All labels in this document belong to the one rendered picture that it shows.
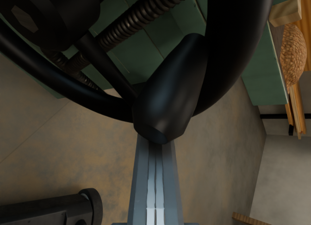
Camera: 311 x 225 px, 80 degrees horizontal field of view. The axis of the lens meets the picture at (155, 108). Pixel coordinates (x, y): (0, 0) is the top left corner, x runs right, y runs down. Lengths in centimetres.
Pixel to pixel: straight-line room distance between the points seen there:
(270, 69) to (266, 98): 7
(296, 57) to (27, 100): 94
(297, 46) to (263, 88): 8
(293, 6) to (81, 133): 97
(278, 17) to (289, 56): 9
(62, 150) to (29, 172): 15
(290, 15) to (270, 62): 7
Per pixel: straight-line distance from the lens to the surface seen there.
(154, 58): 41
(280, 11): 32
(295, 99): 300
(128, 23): 22
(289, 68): 39
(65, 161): 105
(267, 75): 37
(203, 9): 20
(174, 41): 36
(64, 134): 103
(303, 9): 48
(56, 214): 89
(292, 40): 40
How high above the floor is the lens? 96
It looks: 44 degrees down
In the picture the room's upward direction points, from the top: 87 degrees clockwise
